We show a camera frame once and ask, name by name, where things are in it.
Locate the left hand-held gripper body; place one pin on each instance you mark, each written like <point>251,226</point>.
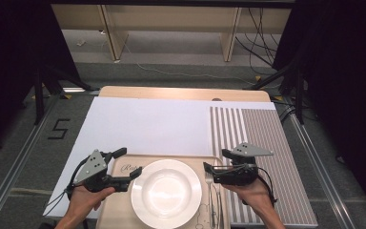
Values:
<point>92,167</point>

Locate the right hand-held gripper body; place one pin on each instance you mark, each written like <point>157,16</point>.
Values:
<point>241,173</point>

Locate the beige tray with rabbit print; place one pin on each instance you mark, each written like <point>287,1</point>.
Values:
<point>120,203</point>

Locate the white plate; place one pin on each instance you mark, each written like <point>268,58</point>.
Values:
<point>166,194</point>

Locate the silver table knife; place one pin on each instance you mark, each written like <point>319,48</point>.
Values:
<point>218,206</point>

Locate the person's right hand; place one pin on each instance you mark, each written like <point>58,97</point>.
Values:
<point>254,197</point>

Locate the person's left hand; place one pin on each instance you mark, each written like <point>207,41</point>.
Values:
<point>84,202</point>

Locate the white board sheet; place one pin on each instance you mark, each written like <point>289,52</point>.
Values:
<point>146,127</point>

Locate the grey striped placemat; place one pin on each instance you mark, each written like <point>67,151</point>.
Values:
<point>267,127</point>

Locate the dark table grommet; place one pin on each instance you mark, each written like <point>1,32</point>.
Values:
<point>216,99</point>

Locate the yellow floor tape marker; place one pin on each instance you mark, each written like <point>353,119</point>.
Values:
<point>66,96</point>
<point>258,78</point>
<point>278,98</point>

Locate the black metal stand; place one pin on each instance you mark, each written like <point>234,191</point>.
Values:
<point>39,101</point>
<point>299,101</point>

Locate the white paper scrap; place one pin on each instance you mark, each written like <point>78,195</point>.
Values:
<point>81,42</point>

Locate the black curtain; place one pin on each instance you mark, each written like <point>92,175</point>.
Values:
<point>346,79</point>
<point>12,63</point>

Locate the beige wooden desk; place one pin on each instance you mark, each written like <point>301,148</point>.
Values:
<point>171,17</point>

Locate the aluminium floor rail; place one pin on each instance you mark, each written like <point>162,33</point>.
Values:
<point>321,165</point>
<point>16,168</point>

